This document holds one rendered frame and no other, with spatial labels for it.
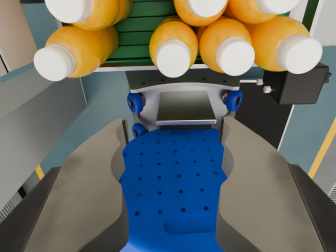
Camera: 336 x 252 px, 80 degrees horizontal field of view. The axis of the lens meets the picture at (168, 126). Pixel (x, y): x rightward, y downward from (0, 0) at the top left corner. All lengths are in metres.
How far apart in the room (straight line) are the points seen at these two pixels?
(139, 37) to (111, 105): 1.15
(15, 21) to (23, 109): 0.71
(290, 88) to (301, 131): 1.48
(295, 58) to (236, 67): 0.07
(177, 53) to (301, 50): 0.14
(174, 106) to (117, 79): 1.11
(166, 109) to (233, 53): 0.17
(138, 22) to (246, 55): 0.26
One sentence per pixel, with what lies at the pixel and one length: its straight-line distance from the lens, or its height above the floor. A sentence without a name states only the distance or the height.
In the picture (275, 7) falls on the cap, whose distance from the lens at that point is 0.26.
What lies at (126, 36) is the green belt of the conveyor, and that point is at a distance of 0.46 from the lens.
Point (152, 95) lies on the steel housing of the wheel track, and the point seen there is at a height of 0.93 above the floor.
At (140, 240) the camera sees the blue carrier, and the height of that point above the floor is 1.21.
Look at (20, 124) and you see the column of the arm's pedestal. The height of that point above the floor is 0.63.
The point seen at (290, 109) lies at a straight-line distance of 1.54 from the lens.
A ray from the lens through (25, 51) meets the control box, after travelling 0.39.
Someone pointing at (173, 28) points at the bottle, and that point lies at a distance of 0.28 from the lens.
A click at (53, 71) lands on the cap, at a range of 0.29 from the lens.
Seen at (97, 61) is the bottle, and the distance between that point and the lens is 0.33.
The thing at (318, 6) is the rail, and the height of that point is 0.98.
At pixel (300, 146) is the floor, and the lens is 1.98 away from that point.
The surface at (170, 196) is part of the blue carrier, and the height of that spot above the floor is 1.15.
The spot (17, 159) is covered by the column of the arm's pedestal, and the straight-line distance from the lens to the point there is 1.05.
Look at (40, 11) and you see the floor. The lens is 1.56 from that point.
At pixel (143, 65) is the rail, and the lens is 0.38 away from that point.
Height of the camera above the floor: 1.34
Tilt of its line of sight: 58 degrees down
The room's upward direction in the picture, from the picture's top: 177 degrees counter-clockwise
